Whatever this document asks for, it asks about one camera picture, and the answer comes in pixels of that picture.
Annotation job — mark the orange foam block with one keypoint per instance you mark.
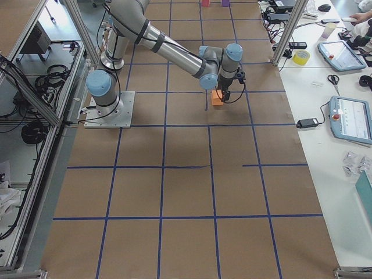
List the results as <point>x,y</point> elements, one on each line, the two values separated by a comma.
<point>216,98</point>

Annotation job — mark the yellow tape roll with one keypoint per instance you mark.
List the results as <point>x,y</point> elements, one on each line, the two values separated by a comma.
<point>301,57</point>

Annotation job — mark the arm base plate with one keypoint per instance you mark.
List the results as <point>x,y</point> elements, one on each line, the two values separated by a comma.
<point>113,116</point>

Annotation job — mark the black scissors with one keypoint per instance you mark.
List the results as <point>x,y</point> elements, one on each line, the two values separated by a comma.
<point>334,80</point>

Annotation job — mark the black power adapter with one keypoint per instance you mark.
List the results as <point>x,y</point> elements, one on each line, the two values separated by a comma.
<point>307,123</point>

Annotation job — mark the red foam block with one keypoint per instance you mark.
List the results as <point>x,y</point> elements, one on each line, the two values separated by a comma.
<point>205,3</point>

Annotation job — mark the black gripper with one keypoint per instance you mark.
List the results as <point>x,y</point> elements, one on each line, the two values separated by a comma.
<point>224,85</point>

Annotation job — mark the purple foam block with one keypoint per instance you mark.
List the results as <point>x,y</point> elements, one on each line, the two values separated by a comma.
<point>225,3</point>

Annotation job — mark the paper cup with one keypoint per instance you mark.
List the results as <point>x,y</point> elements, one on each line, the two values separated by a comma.
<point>328,29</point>

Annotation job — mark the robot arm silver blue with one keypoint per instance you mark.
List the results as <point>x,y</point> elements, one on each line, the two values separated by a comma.
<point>214,67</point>

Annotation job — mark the aluminium frame post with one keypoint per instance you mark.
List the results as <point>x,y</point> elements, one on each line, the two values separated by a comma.
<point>296,14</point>

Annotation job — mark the blue teach pendant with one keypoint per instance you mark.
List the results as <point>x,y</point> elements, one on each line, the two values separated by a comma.
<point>350,119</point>
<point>340,56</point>

